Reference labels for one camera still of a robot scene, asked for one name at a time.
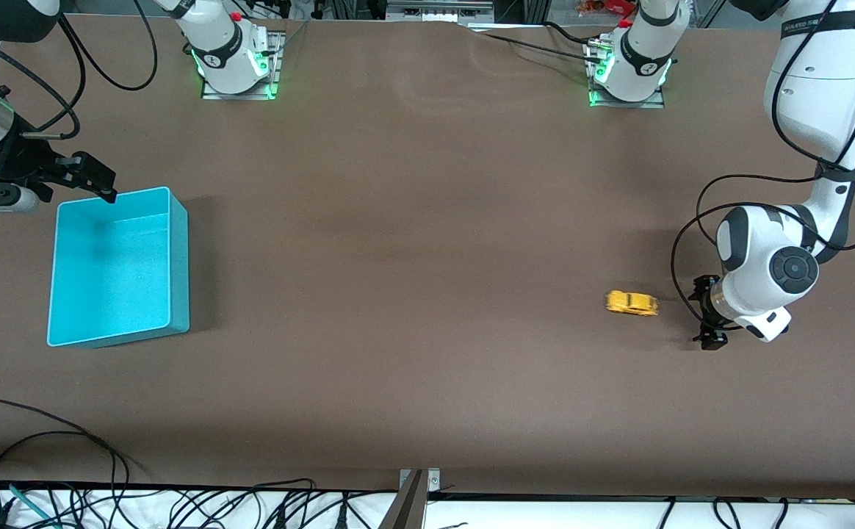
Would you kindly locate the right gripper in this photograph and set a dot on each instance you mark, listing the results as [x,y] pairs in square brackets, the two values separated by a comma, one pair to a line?
[22,163]

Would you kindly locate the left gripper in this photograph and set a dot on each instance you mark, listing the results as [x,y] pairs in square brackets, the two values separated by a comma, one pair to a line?
[708,305]

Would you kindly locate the yellow beetle toy car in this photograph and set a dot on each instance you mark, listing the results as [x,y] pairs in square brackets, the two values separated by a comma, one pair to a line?
[632,303]

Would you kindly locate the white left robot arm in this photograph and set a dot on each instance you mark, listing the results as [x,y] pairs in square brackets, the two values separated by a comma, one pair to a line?
[813,95]

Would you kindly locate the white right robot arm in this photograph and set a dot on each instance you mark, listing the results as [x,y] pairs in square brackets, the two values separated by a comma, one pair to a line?
[218,37]

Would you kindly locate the teal plastic storage bin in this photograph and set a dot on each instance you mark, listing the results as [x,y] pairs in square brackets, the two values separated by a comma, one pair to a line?
[119,279]

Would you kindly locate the red snack package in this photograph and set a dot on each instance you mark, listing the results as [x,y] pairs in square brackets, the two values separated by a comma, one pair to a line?
[604,6]

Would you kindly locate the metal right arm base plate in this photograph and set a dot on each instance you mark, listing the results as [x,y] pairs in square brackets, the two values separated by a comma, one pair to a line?
[240,96]

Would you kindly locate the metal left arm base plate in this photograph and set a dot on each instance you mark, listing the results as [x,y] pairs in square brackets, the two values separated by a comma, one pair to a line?
[655,103]

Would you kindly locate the metal corner bracket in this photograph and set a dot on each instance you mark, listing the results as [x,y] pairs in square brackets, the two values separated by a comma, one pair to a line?
[433,479]

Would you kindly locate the grey metal frame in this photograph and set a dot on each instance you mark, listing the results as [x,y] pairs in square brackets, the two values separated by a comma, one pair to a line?
[427,11]

